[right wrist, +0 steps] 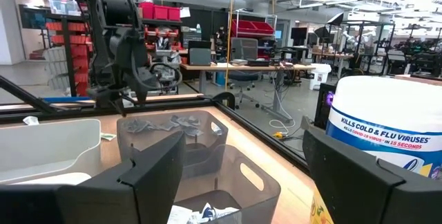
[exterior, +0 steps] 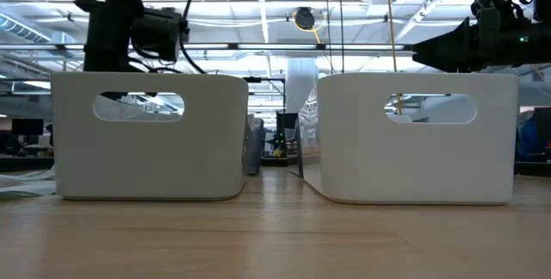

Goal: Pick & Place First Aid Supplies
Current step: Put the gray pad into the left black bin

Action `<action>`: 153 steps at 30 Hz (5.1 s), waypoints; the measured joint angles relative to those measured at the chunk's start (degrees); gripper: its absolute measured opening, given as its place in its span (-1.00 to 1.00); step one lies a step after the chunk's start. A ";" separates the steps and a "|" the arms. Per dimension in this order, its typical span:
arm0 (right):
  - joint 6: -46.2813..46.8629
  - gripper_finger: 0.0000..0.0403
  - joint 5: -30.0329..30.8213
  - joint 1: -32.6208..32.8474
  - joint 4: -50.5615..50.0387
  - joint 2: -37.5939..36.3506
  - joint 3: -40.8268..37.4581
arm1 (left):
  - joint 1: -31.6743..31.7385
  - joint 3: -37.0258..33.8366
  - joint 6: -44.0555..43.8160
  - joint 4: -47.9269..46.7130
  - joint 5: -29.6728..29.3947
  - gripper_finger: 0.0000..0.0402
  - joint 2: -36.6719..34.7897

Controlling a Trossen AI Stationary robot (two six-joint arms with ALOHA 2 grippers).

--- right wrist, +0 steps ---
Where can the rack of red bins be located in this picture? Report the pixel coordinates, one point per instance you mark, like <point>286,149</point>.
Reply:
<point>77,61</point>

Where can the white trash can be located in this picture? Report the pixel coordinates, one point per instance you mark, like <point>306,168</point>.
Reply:
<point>319,75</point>

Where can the wooden desk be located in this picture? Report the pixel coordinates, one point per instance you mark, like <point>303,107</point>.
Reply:
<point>241,67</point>

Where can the shelf with red bins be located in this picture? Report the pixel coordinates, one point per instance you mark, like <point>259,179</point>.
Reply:
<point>252,27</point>

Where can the white disinfectant wipes canister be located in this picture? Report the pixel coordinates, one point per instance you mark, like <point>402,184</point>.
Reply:
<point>386,113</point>

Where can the white bandage wrapper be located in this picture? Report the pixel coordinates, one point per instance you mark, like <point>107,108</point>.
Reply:
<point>31,120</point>

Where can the black controller box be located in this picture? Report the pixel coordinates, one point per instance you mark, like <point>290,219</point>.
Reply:
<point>322,113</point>

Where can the green-striped bandage wrapper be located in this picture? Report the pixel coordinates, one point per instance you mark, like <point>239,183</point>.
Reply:
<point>108,136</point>

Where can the grey office chair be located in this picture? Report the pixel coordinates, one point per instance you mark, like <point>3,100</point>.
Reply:
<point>243,49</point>

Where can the clear plastic box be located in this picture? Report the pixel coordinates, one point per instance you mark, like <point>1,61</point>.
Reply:
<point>64,6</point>

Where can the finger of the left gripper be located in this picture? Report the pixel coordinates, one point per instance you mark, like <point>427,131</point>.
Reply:
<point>121,103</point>
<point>142,92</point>

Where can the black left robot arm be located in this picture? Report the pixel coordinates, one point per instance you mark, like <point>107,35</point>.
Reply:
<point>96,44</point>

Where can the white plastic bin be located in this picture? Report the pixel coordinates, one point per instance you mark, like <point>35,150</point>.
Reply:
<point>52,178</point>

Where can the brown translucent plastic bin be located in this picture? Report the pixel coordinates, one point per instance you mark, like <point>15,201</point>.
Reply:
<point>145,144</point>
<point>269,200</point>

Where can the black robot workstation frame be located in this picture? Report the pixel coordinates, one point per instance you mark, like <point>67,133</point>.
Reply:
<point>369,23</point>

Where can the blue bar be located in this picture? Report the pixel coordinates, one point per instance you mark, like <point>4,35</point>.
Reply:
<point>65,99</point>

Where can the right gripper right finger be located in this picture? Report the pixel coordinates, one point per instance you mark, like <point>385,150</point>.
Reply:
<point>362,196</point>

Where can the black aluminium table frame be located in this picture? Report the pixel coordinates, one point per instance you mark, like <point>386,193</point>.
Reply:
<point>69,111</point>

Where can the grey plastic bin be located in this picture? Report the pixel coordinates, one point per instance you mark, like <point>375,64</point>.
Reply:
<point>41,144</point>

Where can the black softbox lamp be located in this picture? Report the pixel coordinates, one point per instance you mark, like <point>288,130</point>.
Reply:
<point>336,19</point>

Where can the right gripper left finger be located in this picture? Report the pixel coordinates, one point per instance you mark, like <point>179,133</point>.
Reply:
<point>103,200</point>

